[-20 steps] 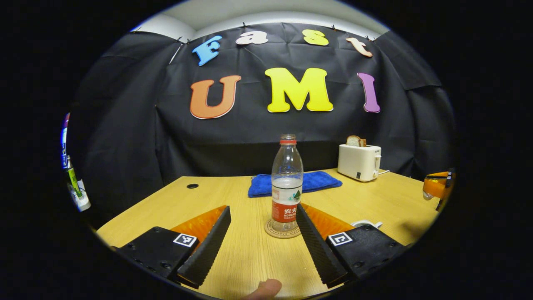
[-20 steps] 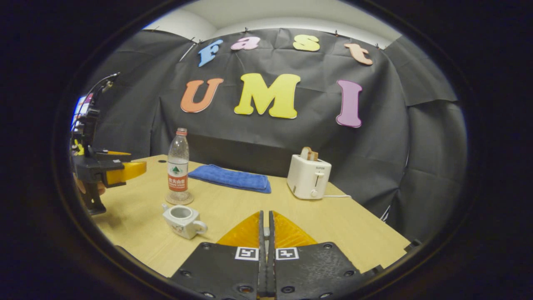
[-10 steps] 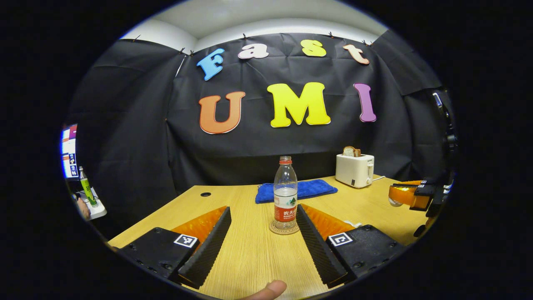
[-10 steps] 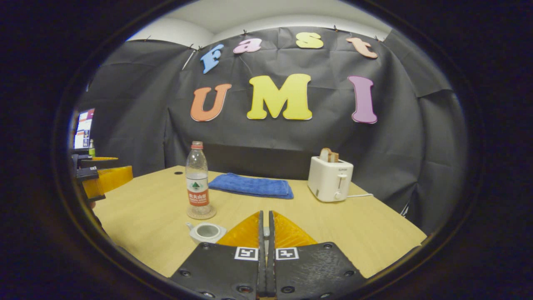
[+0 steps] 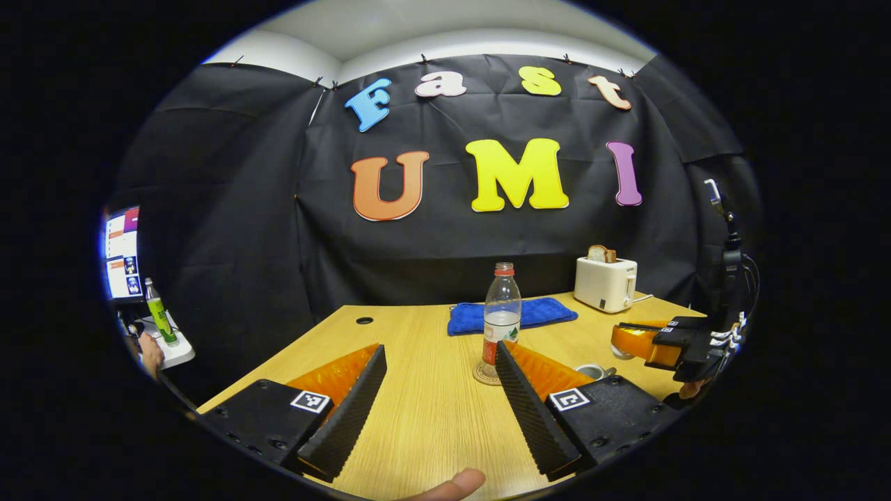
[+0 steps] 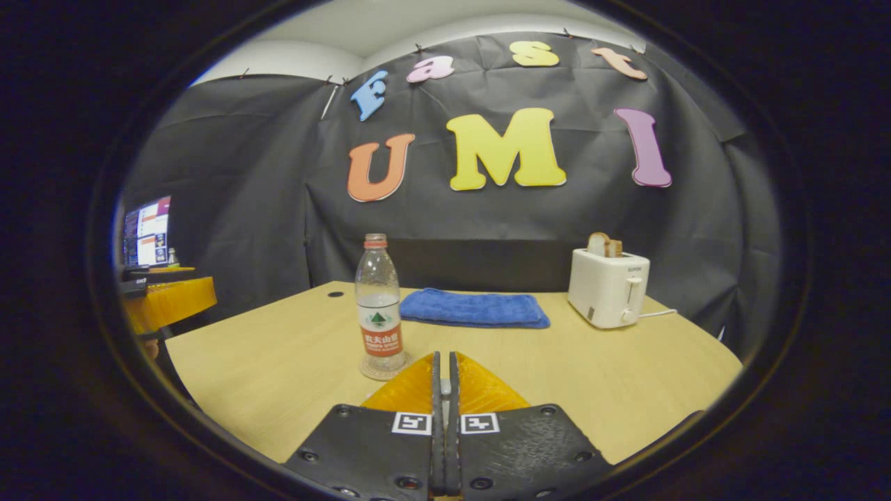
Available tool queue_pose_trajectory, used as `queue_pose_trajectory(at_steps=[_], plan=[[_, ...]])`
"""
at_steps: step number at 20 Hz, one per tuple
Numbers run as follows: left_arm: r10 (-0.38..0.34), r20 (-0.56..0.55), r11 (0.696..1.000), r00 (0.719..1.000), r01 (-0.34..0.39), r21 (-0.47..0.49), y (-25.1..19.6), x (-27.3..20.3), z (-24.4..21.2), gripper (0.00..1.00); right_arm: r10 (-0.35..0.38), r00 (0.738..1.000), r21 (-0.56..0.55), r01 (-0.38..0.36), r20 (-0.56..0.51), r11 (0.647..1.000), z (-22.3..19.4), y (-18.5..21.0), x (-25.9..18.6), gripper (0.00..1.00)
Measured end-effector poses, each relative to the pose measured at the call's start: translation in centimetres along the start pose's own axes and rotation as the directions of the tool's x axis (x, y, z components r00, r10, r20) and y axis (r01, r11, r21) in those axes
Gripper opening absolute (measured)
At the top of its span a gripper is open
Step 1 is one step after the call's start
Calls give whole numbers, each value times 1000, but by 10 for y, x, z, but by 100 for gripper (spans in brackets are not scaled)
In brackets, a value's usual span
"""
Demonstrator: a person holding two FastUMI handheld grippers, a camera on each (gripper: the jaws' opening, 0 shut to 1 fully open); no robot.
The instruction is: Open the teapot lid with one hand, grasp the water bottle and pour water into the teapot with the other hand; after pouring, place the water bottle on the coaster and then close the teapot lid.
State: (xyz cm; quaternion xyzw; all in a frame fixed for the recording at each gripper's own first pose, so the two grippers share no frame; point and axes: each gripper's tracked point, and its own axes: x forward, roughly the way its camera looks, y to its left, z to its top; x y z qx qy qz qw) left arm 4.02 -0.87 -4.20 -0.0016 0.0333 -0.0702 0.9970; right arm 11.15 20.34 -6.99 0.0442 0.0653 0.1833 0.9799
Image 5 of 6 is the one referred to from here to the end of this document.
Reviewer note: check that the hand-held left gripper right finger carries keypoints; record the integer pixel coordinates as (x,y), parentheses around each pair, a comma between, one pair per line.
(529,414)

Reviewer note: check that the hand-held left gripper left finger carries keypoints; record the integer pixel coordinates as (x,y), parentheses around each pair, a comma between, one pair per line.
(348,417)

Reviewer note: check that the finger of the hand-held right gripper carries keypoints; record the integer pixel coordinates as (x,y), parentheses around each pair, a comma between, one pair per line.
(640,341)

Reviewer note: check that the white teacup lid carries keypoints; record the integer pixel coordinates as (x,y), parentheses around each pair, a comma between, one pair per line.
(621,351)

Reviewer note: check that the white ceramic teacup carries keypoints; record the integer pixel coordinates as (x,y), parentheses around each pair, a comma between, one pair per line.
(588,372)

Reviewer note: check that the round wooden coaster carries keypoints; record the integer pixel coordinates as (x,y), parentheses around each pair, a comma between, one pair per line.
(479,376)

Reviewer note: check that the clear plastic water bottle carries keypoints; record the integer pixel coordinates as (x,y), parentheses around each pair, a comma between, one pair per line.
(501,306)

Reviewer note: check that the green drink bottle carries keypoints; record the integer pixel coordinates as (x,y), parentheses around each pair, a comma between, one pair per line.
(160,316)

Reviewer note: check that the white toaster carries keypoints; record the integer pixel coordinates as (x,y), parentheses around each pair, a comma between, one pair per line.
(604,285)

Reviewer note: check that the toast slice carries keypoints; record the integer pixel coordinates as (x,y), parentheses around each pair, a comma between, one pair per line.
(601,253)

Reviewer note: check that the blue folded towel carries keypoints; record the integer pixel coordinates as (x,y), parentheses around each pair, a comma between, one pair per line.
(543,313)

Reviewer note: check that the computer monitor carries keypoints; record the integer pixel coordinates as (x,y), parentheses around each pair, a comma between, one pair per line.
(122,254)

